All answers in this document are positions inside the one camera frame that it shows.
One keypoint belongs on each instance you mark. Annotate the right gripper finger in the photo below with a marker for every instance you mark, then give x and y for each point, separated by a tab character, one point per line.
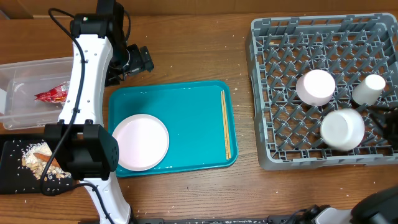
379	109
379	119

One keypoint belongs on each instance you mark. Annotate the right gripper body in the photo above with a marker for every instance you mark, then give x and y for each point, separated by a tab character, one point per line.
392	122

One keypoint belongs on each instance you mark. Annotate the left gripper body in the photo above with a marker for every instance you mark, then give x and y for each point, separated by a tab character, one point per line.
132	61

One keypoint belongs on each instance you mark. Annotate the white upturned cup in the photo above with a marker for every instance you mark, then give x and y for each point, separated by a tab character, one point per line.
369	90

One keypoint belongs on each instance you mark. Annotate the pale green bowl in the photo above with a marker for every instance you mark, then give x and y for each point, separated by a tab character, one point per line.
342	129

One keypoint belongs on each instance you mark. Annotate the small white plate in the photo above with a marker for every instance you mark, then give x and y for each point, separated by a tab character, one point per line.
316	87

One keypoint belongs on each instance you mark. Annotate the large white plate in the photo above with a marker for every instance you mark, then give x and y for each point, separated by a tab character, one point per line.
143	142

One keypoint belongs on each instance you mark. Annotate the red snack wrapper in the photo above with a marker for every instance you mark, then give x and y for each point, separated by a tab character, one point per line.
57	94

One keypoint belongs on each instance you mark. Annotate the wooden chopstick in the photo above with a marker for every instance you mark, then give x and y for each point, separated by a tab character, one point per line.
225	124

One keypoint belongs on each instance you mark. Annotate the orange carrot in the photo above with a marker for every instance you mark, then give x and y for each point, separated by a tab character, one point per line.
45	158

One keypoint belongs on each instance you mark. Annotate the rice and peanut scraps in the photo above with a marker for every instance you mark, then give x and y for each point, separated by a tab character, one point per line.
37	166

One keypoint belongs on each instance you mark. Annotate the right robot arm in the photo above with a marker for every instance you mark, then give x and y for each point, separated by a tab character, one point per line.
377	208

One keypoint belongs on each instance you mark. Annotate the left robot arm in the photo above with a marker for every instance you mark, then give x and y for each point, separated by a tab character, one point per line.
78	141

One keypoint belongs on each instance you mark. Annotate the grey dishwasher rack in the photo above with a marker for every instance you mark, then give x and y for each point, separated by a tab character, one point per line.
280	50

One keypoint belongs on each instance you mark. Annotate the black waste tray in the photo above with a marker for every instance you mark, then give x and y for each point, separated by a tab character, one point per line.
16	179

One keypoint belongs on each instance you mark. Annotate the teal plastic tray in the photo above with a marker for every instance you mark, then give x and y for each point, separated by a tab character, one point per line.
198	116

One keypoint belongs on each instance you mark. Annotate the clear plastic bin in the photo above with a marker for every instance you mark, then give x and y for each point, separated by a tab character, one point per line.
21	81

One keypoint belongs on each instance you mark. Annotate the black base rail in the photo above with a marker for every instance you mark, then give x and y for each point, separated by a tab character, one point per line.
273	219

